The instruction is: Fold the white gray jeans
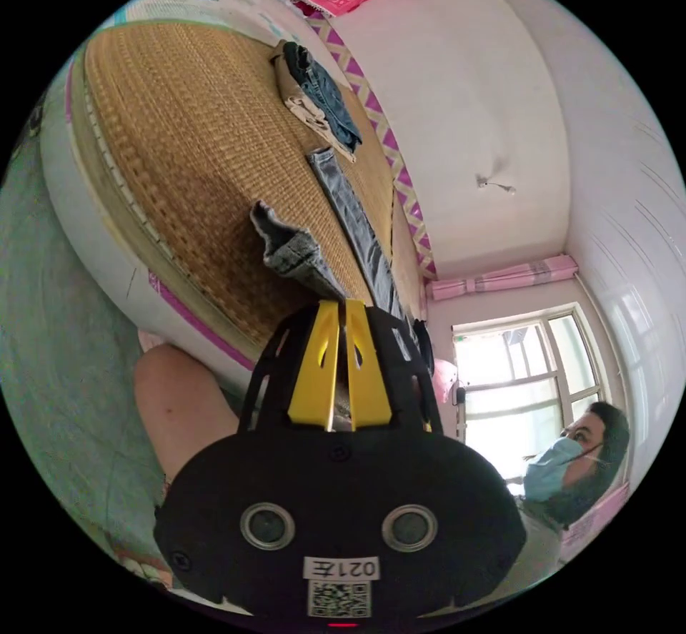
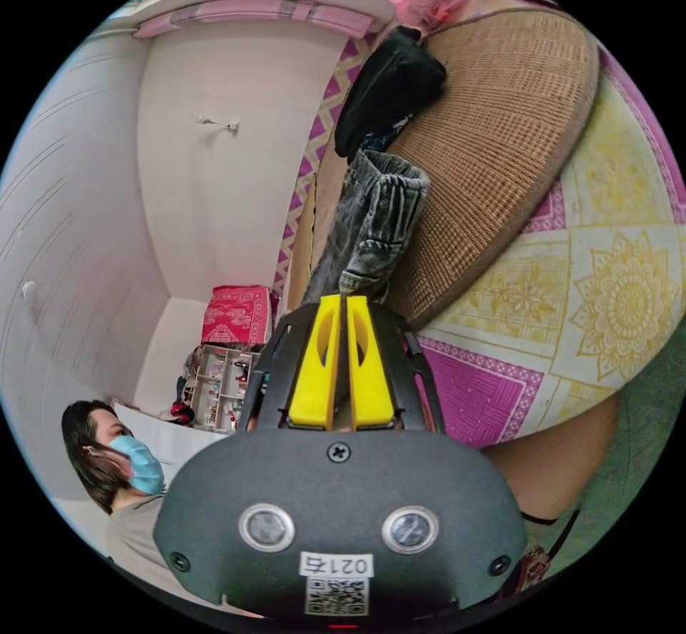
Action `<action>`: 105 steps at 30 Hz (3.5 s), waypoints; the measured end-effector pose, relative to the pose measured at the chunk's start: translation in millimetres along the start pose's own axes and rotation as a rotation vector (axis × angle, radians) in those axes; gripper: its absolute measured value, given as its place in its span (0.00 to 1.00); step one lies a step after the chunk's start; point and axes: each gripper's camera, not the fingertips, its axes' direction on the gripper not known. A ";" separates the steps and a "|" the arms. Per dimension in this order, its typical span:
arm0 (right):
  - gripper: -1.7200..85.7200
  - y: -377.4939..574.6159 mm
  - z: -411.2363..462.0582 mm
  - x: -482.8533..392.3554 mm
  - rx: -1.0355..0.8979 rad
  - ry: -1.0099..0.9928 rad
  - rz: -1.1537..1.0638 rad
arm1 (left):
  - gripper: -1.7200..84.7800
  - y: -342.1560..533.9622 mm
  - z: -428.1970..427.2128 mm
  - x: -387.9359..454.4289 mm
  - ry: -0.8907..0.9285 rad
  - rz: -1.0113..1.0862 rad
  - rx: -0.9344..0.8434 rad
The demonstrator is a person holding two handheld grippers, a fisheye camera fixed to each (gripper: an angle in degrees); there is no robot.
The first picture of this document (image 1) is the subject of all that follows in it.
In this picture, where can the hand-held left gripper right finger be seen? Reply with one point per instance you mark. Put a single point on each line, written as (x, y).
(367, 382)

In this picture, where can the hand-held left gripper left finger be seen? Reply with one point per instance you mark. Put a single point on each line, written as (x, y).
(315, 376)

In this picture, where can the white gray jeans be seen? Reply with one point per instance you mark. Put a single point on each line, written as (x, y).
(349, 205)

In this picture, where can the window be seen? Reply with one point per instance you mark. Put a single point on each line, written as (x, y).
(514, 398)

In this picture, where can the pink curtain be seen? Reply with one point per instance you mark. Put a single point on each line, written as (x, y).
(498, 277)

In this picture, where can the person's body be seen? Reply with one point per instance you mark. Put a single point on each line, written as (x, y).
(557, 476)

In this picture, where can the pile of clothes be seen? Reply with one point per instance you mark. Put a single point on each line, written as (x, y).
(316, 92)

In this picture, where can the bed with woven mat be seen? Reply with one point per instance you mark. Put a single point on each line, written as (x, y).
(177, 125)

